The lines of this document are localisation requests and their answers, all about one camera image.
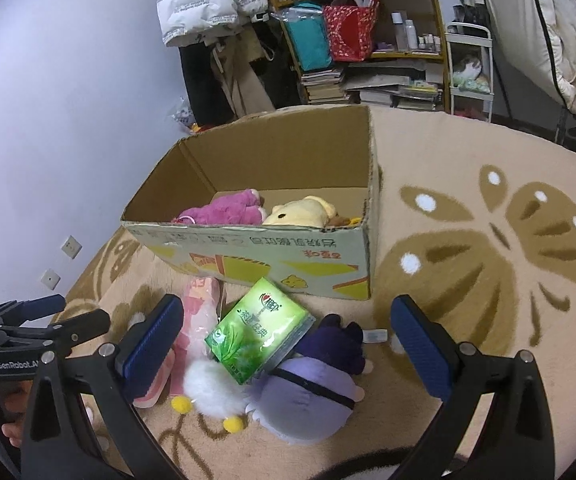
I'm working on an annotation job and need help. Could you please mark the white trolley cart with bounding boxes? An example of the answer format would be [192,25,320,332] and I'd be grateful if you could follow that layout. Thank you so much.
[444,22,495,124]

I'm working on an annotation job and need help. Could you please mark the beige floral blanket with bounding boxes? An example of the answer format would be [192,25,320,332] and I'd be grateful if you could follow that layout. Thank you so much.
[63,105,576,480]

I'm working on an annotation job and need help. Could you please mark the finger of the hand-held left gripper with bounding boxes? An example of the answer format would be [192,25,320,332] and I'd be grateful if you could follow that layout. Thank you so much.
[0,309,111,353]
[0,294,66,326]

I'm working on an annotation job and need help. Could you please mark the white fluffy plush toy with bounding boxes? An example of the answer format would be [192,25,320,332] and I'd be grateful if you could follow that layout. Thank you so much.
[170,357,251,433]

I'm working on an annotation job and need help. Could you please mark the group of cosmetic bottles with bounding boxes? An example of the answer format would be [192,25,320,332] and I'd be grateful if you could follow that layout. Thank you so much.
[390,11,442,54]

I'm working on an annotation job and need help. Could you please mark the pink floral bundle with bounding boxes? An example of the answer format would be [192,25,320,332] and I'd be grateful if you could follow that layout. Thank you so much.
[169,276,221,398]

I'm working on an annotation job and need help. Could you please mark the dark hanging clothes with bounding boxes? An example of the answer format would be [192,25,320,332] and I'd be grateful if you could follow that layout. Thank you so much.
[178,22,301,127]

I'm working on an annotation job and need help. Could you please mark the printed cardboard box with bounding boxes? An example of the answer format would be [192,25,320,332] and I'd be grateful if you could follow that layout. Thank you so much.
[120,105,381,302]

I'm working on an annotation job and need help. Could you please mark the red patterned gift bag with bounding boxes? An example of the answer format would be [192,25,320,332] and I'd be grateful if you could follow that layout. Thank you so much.
[323,0,381,63]

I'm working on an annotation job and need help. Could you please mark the beige hanging pants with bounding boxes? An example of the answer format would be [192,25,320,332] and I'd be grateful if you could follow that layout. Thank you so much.
[210,37,275,122]

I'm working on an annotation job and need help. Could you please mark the yellow plush toy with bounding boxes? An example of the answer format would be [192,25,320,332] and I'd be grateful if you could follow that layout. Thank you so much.
[262,195,338,227]

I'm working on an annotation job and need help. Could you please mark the clear plastic bag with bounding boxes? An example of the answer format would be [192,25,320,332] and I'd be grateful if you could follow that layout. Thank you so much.
[172,96,205,135]

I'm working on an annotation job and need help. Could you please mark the magenta plush toy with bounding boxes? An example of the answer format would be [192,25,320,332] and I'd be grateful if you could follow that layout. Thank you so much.
[172,188,265,226]

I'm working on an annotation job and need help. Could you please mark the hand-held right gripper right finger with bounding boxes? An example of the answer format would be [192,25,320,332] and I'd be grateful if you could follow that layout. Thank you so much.
[390,295,556,480]

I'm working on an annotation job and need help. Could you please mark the pile of papers and magazines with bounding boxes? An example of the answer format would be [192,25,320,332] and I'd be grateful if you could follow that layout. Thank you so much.
[344,59,445,112]

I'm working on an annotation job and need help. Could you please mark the teal bag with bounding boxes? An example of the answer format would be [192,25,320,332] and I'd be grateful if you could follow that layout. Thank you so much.
[282,4,334,72]

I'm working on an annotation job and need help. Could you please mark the stack of books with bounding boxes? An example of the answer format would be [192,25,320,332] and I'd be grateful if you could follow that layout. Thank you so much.
[300,66,347,106]

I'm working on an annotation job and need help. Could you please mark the cat plush toy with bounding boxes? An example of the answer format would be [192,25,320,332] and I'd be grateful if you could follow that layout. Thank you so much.
[452,54,490,87]

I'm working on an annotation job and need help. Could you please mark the green tissue pack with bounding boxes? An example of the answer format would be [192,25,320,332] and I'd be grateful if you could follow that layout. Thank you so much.
[204,276,316,386]

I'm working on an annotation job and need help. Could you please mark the purple plush toy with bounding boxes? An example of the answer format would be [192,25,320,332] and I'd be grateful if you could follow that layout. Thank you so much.
[245,314,389,446]

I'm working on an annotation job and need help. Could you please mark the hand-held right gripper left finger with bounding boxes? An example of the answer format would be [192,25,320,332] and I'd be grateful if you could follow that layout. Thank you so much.
[20,294,185,480]

